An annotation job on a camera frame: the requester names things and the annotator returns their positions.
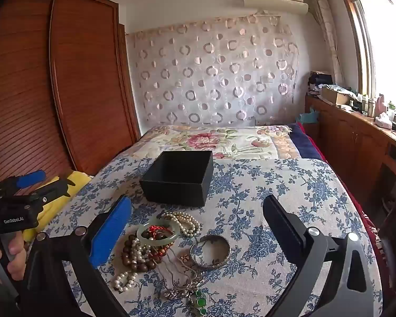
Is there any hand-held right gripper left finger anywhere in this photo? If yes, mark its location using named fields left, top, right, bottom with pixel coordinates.
left=20, top=195, right=133, bottom=317

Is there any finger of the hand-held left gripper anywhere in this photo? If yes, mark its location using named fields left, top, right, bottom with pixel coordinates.
left=0, top=170, right=47, bottom=199
left=20, top=178, right=77, bottom=207

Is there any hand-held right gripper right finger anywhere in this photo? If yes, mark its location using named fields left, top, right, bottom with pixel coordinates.
left=262, top=195, right=375, bottom=317

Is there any brown wooden bead bracelet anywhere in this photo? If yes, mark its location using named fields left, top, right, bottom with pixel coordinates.
left=121, top=231, right=162, bottom=273

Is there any red bead bracelet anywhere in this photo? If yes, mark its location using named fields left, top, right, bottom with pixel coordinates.
left=147, top=225, right=175, bottom=255

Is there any small pearl bracelet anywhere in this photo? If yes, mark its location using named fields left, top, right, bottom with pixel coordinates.
left=114, top=241, right=152, bottom=293

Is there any silver bangle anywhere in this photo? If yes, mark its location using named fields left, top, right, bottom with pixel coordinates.
left=190, top=234, right=232, bottom=269

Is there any green jade bangle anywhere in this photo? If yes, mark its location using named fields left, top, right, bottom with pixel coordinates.
left=137, top=222, right=179, bottom=246

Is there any black jewelry box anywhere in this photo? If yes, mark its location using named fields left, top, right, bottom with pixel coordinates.
left=139, top=151, right=214, bottom=207

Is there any silver chain necklace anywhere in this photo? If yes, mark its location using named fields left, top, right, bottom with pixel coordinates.
left=155, top=248, right=205, bottom=291

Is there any white pearl necklace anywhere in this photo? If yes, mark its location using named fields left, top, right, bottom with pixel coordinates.
left=161, top=212, right=201, bottom=238

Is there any person's left hand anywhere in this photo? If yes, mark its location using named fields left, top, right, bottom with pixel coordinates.
left=0, top=232, right=27, bottom=283

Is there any yellow cloth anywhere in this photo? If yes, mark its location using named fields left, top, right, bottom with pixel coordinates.
left=21, top=170, right=93, bottom=243

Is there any blue floral bedsheet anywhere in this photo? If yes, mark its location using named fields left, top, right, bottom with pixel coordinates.
left=23, top=157, right=383, bottom=317

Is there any navy blanket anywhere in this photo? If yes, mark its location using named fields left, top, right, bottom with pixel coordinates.
left=285, top=122, right=324, bottom=160

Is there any wooden wardrobe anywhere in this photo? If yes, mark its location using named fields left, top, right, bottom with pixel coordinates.
left=0, top=0, right=141, bottom=192

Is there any teal cloth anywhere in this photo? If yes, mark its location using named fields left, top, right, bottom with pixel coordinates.
left=295, top=107, right=320, bottom=125

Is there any wooden cabinet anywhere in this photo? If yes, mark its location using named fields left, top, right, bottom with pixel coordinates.
left=305, top=94, right=396, bottom=205

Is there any pink floral quilt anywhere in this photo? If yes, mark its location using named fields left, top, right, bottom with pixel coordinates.
left=129, top=124, right=301, bottom=161

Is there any cardboard box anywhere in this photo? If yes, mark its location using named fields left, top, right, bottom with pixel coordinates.
left=318, top=86, right=353, bottom=106

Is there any tissue pack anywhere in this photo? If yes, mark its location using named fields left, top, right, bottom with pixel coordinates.
left=374, top=112, right=394, bottom=129

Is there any pile of dark clothes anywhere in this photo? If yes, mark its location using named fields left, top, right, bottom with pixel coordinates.
left=308, top=70, right=334, bottom=95

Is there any pink bottle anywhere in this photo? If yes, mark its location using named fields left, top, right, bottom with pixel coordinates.
left=374, top=95, right=386, bottom=116

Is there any circle patterned curtain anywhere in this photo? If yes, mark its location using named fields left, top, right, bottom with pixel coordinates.
left=125, top=15, right=301, bottom=128

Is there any white patterned drape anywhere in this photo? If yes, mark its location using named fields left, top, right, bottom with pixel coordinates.
left=308, top=0, right=345, bottom=86

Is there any window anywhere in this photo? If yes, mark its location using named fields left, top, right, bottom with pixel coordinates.
left=338, top=0, right=396, bottom=113

